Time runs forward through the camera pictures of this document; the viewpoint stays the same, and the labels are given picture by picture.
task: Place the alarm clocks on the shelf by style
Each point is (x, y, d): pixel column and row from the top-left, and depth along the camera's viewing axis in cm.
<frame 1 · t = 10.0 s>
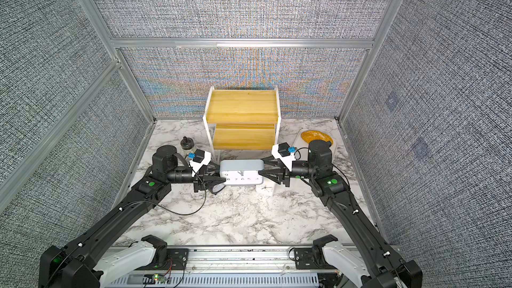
left hand: (225, 173, 67), fingers open
right hand: (261, 162, 65), fingers open
white and wood shelf: (242, 119, 79), point 31 cm above the table
grey rectangular alarm clock: (241, 171, 66), point 30 cm above the table
small white square alarm clock: (265, 190, 90), point 3 cm above the table

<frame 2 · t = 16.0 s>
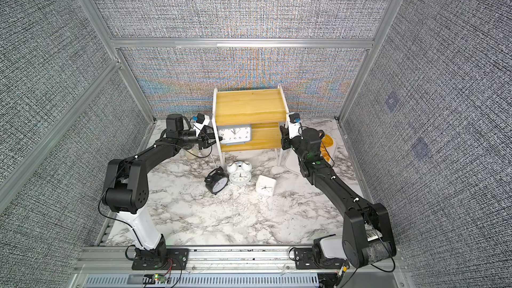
left hand: (222, 133, 86), fingers open
right hand: (284, 120, 80), fingers closed
grey rectangular alarm clock: (235, 134, 87), point 22 cm above the table
white twin bell alarm clock: (240, 172, 89), point 9 cm above the table
black twin bell alarm clock: (216, 180, 86), point 10 cm above the table
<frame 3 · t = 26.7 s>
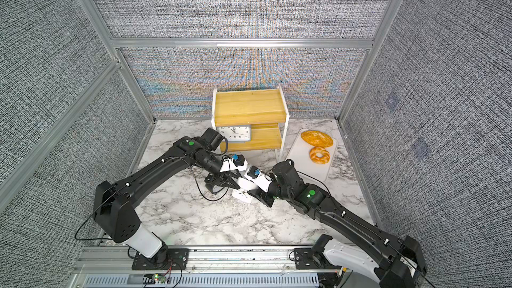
left hand: (241, 178, 74), fingers open
right hand: (252, 181, 73), fingers open
small white square alarm clock: (242, 194, 76), point 15 cm above the table
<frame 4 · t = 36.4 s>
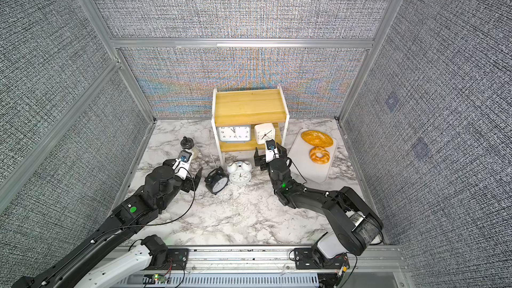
left hand: (192, 162, 72), fingers open
right hand: (267, 141, 84), fingers open
small white square alarm clock: (264, 132, 87), point 22 cm above the table
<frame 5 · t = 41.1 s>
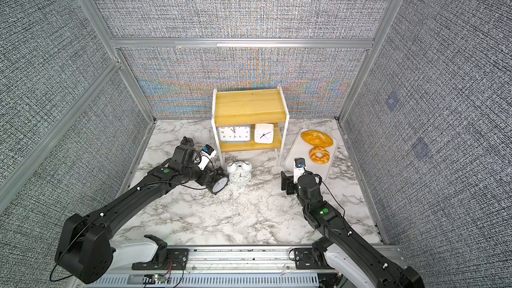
left hand: (215, 169, 83), fingers open
right hand: (291, 166, 81), fingers open
